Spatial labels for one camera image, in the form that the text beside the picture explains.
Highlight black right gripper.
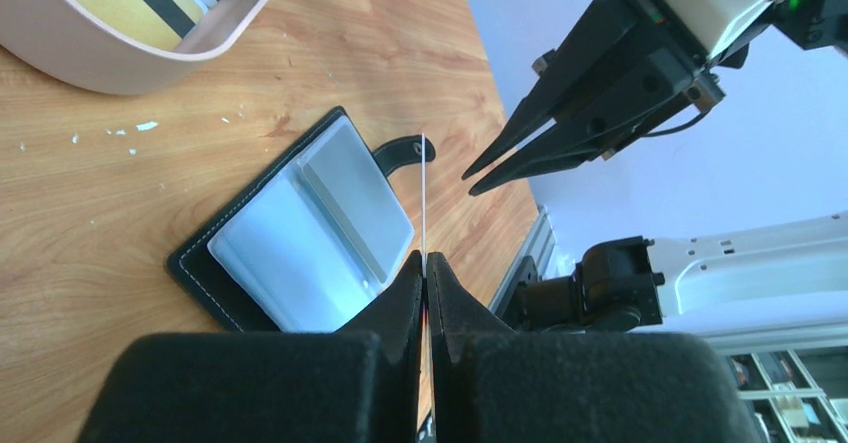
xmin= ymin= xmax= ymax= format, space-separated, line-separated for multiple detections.
xmin=463 ymin=0 xmax=774 ymax=196

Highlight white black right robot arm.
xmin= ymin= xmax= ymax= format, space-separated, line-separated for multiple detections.
xmin=467 ymin=0 xmax=847 ymax=346

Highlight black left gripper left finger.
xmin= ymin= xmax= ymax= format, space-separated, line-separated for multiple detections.
xmin=78 ymin=252 xmax=424 ymax=442

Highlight pink oval plastic tray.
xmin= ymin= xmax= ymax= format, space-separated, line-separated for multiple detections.
xmin=1 ymin=0 xmax=270 ymax=95

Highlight black leather card holder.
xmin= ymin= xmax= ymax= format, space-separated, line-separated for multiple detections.
xmin=166 ymin=106 xmax=436 ymax=333

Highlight aluminium frame rail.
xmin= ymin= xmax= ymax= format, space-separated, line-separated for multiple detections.
xmin=488 ymin=206 xmax=558 ymax=317

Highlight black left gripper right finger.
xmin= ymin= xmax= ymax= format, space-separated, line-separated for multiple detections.
xmin=426 ymin=252 xmax=761 ymax=442

